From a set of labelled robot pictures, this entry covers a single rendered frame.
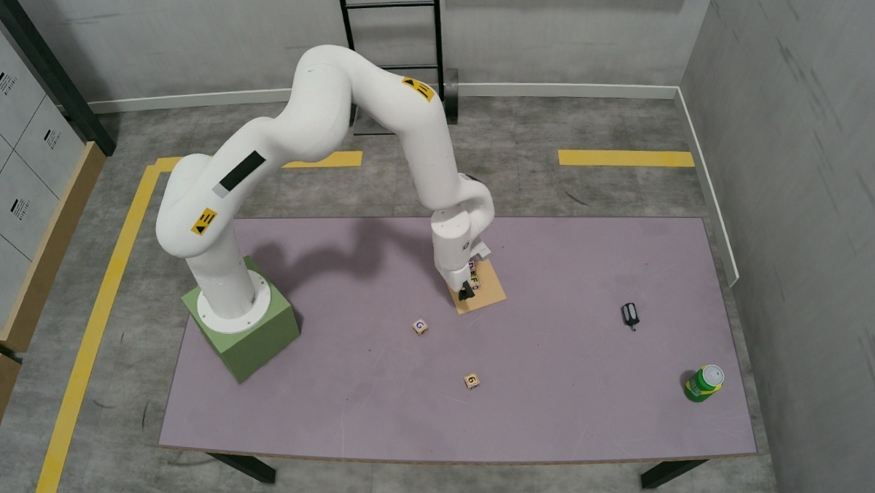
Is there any green drink can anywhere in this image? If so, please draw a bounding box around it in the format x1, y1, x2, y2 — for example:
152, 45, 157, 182
685, 365, 724, 403

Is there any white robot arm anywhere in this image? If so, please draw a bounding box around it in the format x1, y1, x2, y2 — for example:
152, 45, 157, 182
156, 45, 494, 334

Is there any tan square mat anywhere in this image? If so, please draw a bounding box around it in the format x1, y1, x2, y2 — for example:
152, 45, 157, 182
446, 259, 507, 315

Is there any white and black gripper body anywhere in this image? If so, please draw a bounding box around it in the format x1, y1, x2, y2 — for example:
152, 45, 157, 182
434, 255, 471, 292

